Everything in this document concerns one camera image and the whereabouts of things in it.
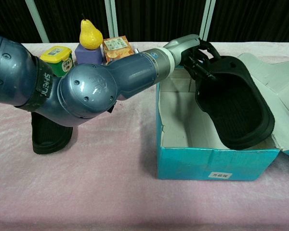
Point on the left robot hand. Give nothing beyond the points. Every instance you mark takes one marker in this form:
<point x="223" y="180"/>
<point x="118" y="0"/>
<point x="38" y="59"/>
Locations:
<point x="180" y="48"/>

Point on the black rubber slipper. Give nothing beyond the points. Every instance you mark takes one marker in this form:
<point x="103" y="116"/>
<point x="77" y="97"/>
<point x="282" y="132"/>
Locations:
<point x="238" y="110"/>
<point x="50" y="137"/>

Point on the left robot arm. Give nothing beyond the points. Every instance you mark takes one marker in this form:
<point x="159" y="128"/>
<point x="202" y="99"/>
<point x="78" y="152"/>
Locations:
<point x="91" y="89"/>

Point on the orange snack box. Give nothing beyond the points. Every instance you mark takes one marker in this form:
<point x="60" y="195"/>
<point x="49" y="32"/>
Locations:
<point x="115" y="49"/>

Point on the teal cardboard shoe box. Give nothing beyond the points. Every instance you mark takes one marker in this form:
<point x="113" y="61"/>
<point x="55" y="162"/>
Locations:
<point x="207" y="163"/>

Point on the black curtain panel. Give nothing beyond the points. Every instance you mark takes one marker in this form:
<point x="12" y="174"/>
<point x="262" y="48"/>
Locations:
<point x="159" y="19"/>
<point x="9" y="16"/>
<point x="62" y="19"/>
<point x="255" y="19"/>

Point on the yellow pear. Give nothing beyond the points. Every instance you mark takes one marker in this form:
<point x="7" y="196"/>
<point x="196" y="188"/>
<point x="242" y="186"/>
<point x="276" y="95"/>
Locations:
<point x="90" y="36"/>

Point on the purple block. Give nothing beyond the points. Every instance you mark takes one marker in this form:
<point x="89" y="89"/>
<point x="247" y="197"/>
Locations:
<point x="86" y="56"/>

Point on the green container yellow lid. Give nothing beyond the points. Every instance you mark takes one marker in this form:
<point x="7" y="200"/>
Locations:
<point x="57" y="55"/>

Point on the pink plush table cloth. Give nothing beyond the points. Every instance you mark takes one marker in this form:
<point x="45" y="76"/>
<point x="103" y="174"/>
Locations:
<point x="86" y="180"/>

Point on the aluminium partition post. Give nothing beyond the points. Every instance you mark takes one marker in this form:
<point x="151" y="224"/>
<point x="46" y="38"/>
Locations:
<point x="208" y="16"/>
<point x="111" y="16"/>
<point x="37" y="21"/>

